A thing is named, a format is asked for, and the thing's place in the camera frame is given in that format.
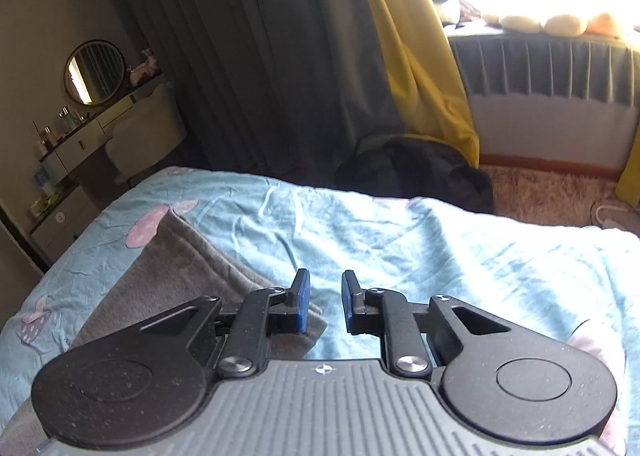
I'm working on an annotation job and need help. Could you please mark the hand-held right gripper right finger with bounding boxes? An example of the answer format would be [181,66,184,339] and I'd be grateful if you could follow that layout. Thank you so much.
[341,270,512,380]

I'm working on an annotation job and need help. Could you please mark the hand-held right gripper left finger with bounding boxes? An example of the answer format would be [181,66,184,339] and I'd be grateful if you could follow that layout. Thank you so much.
[139,268,313,379]

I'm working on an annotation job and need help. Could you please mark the grey pants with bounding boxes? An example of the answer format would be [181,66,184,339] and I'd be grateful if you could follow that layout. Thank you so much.
[0,208,328,456]

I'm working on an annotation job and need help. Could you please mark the light blue printed bedsheet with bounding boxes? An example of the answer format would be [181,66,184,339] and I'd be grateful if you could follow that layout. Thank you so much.
[0,166,640,456]

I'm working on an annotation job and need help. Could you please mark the black bag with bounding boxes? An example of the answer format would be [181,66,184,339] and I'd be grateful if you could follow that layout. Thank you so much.
[333,135,496,215]

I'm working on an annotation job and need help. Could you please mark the beige shaggy rug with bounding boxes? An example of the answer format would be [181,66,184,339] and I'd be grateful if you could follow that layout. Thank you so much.
[479,163,640,237]

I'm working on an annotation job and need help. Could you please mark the white cushioned chair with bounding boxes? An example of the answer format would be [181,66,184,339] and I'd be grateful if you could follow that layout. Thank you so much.
[104,82,189,183]

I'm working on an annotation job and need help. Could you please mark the yellow curtain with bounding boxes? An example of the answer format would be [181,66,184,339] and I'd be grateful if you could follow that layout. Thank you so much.
[614,123,640,211]
[344,0,482,167]

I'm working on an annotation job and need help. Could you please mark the white drawer cabinet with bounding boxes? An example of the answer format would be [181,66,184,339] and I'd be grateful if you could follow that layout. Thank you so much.
[29,185,102,264]

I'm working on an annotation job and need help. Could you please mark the grey curtain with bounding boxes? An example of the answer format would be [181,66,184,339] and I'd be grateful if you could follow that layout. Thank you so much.
[97,0,407,187]

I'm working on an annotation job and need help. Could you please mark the white vanity table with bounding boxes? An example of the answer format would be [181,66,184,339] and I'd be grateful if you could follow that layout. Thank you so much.
[29,80,168,217]

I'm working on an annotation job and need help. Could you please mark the pink plush toy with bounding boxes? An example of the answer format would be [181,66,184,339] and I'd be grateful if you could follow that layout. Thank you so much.
[128,48,164,85]

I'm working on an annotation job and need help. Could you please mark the cream round cushion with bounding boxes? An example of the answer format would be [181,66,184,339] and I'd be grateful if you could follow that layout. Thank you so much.
[543,13,590,37]
[481,10,544,32]

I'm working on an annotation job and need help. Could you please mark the orange round cushion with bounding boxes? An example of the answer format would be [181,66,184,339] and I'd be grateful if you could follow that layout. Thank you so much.
[586,12,630,38]

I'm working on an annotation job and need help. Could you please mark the round wall mirror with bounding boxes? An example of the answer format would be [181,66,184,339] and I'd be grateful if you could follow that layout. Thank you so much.
[63,39,126,106]

